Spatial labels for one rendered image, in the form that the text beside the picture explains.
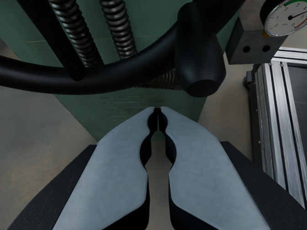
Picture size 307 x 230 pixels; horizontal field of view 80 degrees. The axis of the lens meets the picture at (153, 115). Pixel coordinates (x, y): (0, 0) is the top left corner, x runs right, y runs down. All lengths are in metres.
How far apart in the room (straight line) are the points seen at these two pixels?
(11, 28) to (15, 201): 0.75
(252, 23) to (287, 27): 0.06
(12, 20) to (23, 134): 0.77
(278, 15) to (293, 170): 0.51
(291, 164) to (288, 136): 0.09
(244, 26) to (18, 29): 0.40
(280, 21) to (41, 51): 0.42
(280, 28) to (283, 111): 0.50
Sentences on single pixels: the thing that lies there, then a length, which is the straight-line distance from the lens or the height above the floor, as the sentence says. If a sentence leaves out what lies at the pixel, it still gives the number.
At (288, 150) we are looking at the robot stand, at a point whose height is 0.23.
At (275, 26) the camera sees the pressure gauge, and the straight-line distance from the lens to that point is 0.34.
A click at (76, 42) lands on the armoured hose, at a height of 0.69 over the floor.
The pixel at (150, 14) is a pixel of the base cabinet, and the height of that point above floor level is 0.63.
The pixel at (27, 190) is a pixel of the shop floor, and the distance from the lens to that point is 1.01.
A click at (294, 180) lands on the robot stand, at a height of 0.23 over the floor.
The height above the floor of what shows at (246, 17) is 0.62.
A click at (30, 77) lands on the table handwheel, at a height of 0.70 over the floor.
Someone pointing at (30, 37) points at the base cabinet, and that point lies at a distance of 0.44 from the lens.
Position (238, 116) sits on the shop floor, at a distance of 1.00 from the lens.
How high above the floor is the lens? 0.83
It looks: 62 degrees down
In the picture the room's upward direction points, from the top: 5 degrees counter-clockwise
